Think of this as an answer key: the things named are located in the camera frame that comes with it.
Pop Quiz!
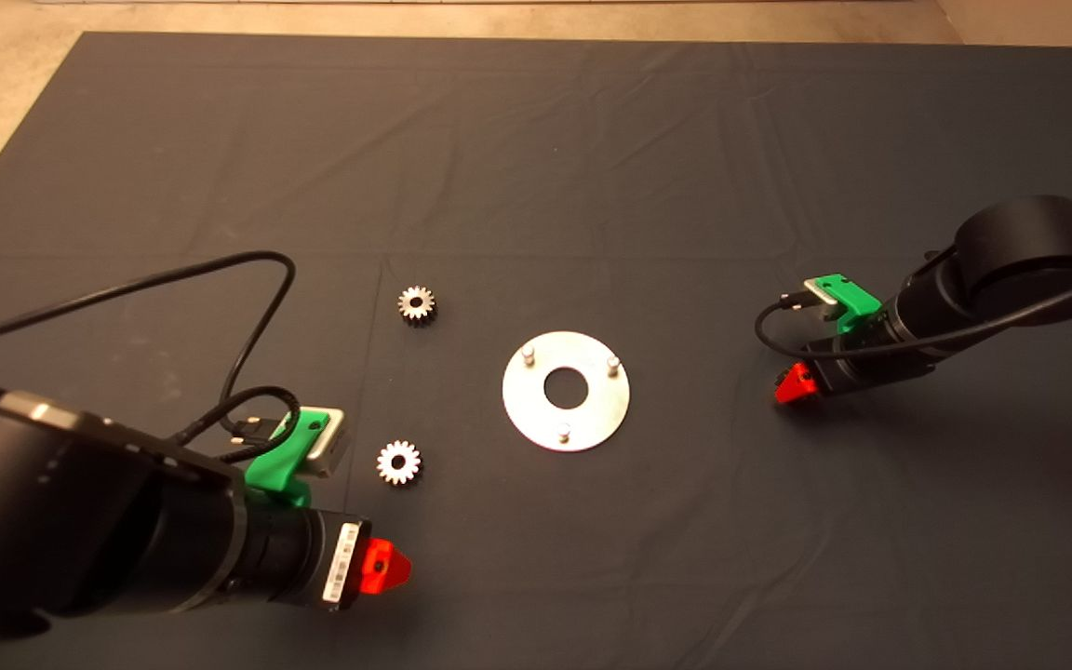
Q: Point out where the steel planetary gear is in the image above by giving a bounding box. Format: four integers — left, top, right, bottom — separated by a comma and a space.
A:
396, 286, 437, 328
376, 440, 422, 487

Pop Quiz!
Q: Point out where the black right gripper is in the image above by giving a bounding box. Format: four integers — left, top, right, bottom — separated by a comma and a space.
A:
773, 335, 882, 406

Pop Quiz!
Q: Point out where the black left camera cable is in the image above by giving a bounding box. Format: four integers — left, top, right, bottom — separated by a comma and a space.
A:
0, 250, 301, 463

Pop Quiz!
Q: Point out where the silver left camera box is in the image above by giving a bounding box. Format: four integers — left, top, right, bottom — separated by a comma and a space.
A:
301, 408, 349, 479

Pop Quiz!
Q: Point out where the green left camera mount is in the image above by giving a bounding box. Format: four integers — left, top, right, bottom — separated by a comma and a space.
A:
245, 407, 330, 508

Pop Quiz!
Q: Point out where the round metal carrier plate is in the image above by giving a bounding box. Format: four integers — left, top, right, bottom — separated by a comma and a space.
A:
502, 331, 631, 453

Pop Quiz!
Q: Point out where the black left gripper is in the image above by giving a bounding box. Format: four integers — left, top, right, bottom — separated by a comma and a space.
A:
311, 510, 413, 614

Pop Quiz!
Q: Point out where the green right camera mount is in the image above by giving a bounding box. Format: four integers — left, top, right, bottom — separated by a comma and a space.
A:
804, 274, 883, 333

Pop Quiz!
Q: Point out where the dark grey table cloth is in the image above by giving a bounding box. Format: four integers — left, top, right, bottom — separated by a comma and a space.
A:
0, 33, 1072, 670

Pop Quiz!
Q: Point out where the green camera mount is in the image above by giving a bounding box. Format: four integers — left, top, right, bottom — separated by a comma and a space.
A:
245, 407, 330, 508
804, 274, 883, 333

